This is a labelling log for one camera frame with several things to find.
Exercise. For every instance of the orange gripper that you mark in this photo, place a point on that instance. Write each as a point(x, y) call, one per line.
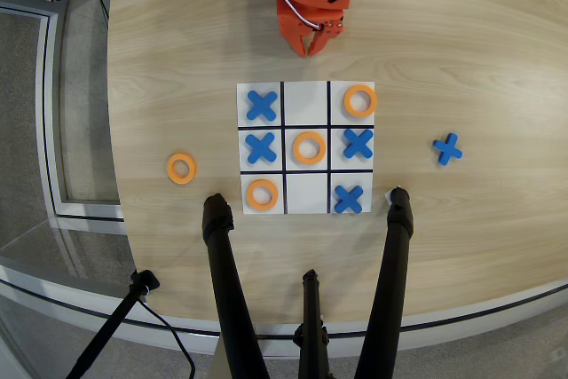
point(296, 26)

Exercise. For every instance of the white tic-tac-toe board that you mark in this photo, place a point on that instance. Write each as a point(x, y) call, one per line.
point(306, 99)

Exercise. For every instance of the blue X piece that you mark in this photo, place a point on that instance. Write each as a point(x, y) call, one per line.
point(261, 148)
point(262, 106)
point(349, 199)
point(447, 149)
point(358, 143)

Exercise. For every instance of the small white tag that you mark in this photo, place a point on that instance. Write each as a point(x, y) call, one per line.
point(387, 195)

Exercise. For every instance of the black tripod leg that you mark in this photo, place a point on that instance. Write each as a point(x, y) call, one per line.
point(313, 330)
point(390, 286)
point(231, 286)

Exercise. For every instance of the thin black stand pole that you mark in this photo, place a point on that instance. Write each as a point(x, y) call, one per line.
point(111, 330)

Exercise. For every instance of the grey metal floor frame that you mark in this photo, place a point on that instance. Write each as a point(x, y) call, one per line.
point(51, 130)

